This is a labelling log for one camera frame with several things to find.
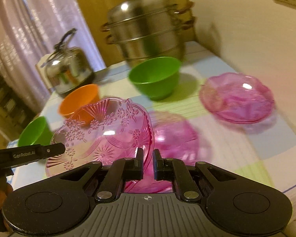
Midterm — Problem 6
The lilac curtain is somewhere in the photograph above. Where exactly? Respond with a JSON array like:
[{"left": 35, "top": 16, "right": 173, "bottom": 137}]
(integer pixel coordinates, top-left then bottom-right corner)
[{"left": 0, "top": 0, "right": 105, "bottom": 111}]

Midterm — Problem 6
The white wooden chair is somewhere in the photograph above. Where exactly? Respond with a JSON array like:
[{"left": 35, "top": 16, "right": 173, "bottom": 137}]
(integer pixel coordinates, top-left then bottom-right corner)
[{"left": 35, "top": 54, "right": 54, "bottom": 93}]

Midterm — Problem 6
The checkered pastel tablecloth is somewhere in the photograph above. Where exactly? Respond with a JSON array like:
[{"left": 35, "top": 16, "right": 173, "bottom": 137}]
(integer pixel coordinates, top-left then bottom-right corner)
[{"left": 8, "top": 42, "right": 296, "bottom": 217}]

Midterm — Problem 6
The orange plastic bowl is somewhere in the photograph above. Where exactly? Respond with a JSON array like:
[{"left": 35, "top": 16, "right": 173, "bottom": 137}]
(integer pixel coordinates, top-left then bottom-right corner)
[{"left": 58, "top": 84, "right": 100, "bottom": 125}]

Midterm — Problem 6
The green plastic bowl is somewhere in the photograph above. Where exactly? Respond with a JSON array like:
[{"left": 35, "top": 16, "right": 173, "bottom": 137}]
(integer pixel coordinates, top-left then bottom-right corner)
[
  {"left": 17, "top": 116, "right": 53, "bottom": 147},
  {"left": 128, "top": 57, "right": 182, "bottom": 101}
]

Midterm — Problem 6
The large pink glass plate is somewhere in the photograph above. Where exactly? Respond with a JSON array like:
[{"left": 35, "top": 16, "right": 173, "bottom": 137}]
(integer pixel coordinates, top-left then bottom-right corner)
[{"left": 45, "top": 97, "right": 155, "bottom": 177}]

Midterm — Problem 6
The small pink glass plate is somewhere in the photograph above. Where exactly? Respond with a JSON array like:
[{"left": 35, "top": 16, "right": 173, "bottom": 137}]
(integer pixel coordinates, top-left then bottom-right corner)
[{"left": 199, "top": 72, "right": 275, "bottom": 124}]

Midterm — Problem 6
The stainless steel steamer pot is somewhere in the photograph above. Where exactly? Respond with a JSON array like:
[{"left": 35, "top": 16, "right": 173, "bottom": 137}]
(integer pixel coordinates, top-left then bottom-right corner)
[{"left": 100, "top": 0, "right": 195, "bottom": 66}]

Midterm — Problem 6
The middle pink glass plate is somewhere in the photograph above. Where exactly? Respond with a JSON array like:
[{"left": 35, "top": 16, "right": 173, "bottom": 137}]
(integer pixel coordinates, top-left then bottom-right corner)
[{"left": 128, "top": 111, "right": 212, "bottom": 194}]

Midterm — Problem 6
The stainless steel kettle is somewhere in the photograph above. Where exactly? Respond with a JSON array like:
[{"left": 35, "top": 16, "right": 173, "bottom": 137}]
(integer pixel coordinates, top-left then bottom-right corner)
[{"left": 42, "top": 28, "right": 95, "bottom": 97}]

